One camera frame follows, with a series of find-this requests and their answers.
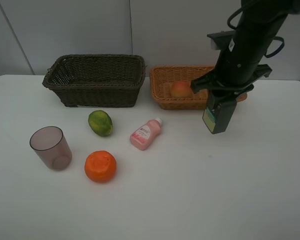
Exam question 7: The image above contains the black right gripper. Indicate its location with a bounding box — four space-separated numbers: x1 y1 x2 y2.
190 63 272 110

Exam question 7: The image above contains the green mango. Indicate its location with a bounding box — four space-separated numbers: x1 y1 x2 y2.
88 110 113 137

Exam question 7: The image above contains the pink lotion bottle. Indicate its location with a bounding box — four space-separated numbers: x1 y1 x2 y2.
129 117 163 151

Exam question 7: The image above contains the black pump bottle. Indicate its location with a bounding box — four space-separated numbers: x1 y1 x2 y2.
202 98 237 135

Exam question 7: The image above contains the tan wicker basket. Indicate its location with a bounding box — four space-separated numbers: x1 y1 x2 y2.
149 65 248 111

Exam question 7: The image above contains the translucent purple plastic cup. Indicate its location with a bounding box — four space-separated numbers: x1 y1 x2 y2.
29 126 72 171

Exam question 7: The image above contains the orange tangerine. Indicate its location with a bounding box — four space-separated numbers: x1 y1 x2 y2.
84 150 117 183

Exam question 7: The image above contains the dark brown wicker basket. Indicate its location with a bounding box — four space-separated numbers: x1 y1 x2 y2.
42 54 146 108

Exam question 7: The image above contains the red yellow peach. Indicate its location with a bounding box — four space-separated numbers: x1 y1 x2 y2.
170 80 192 98

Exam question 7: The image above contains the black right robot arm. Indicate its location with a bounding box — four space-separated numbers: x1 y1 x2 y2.
190 0 300 111

